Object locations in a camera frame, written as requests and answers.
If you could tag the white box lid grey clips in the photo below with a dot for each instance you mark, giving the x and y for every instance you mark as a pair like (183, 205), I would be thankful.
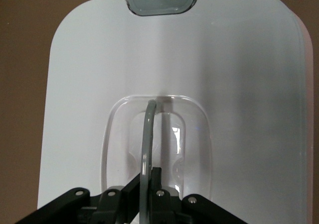
(99, 72)

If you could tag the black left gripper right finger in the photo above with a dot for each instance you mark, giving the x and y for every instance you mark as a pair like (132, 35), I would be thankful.
(169, 209)

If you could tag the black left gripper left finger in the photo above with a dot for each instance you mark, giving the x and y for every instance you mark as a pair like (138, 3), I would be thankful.
(112, 204)

